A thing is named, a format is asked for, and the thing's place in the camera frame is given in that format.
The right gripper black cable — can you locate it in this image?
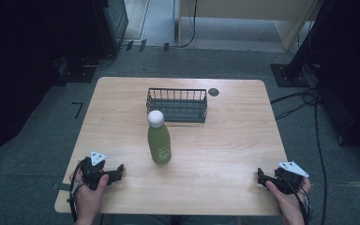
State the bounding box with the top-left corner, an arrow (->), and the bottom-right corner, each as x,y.
280,174 -> 312,225

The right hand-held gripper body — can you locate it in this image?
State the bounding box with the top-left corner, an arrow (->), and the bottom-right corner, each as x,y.
262,160 -> 309,195

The person's right hand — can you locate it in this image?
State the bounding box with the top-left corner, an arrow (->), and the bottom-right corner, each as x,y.
264,177 -> 312,225

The light wooden cabinet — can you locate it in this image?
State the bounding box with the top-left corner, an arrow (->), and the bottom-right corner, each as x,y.
177,0 -> 322,53

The black wire basket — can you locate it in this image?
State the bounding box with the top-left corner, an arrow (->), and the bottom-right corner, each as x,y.
145,87 -> 208,124

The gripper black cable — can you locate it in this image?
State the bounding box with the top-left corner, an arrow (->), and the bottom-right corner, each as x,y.
280,174 -> 312,225
67,159 -> 88,223

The person's left hand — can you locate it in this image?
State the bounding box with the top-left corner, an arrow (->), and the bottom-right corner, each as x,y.
69,170 -> 110,225

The black equipment case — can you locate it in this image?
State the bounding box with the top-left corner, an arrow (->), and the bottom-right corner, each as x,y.
92,0 -> 129,59

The black hanging cable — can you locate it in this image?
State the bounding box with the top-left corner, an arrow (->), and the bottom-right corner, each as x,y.
177,0 -> 199,49

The green bottle with white cap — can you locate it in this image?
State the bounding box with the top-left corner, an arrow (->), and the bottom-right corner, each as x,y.
146,110 -> 173,165

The black floor cable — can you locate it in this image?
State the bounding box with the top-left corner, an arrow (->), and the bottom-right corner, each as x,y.
270,87 -> 328,225

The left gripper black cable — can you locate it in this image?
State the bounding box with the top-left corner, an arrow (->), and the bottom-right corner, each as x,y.
67,159 -> 88,223

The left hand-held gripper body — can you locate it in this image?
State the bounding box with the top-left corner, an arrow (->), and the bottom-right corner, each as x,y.
80,151 -> 120,191

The black metal stand base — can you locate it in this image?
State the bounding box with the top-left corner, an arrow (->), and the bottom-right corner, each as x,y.
270,63 -> 313,88

